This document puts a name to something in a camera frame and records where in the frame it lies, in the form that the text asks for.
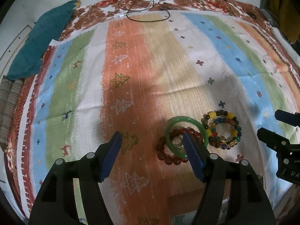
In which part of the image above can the colourful striped blanket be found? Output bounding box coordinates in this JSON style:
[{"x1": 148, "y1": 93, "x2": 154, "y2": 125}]
[{"x1": 3, "y1": 0, "x2": 299, "y2": 224}]

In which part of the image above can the teal cloth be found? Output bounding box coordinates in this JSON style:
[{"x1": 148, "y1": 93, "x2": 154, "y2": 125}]
[{"x1": 7, "y1": 0, "x2": 81, "y2": 81}]

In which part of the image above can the yellow and brown bead bracelet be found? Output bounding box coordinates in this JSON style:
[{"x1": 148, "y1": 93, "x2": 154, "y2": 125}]
[{"x1": 201, "y1": 109, "x2": 240, "y2": 146}]

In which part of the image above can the dark red bead bracelet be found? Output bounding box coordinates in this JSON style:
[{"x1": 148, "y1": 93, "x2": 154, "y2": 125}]
[{"x1": 155, "y1": 126, "x2": 204, "y2": 166}]

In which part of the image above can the striped beige cushion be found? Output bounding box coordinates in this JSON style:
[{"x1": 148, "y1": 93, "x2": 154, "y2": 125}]
[{"x1": 1, "y1": 76, "x2": 23, "y2": 151}]

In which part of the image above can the multicolour glass bead bracelet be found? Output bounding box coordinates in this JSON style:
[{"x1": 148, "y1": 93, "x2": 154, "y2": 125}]
[{"x1": 206, "y1": 115, "x2": 242, "y2": 150}]

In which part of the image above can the green jade bangle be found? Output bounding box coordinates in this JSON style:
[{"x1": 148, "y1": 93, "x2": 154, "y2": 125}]
[{"x1": 165, "y1": 116, "x2": 209, "y2": 158}]

